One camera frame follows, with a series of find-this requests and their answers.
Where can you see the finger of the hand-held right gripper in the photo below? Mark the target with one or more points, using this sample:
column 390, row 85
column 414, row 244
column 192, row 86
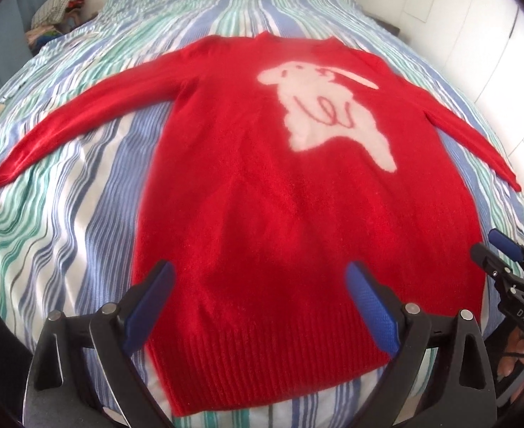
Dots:
column 507, row 245
column 493, row 265

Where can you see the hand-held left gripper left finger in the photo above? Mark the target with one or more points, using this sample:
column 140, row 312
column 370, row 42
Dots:
column 153, row 292

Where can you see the blue curtain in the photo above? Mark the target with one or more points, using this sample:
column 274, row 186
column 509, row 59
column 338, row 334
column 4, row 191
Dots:
column 8, row 31

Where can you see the white wardrobe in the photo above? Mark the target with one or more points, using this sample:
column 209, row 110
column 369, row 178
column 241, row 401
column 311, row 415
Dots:
column 476, row 44

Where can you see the bed with striped duvet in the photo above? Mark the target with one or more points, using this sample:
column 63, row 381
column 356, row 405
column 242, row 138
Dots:
column 66, row 232

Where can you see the red sweater with white animal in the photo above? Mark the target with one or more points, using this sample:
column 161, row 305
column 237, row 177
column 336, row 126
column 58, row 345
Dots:
column 266, row 232

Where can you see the dark wooden nightstand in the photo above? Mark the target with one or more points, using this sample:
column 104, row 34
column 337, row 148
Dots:
column 386, row 26

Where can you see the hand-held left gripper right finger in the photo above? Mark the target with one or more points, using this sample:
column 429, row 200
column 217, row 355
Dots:
column 371, row 301

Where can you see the person's right hand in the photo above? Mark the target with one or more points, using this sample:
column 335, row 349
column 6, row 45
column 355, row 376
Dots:
column 520, row 356

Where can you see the pile of mixed clothes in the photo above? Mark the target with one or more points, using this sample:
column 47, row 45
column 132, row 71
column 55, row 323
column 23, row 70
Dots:
column 57, row 13

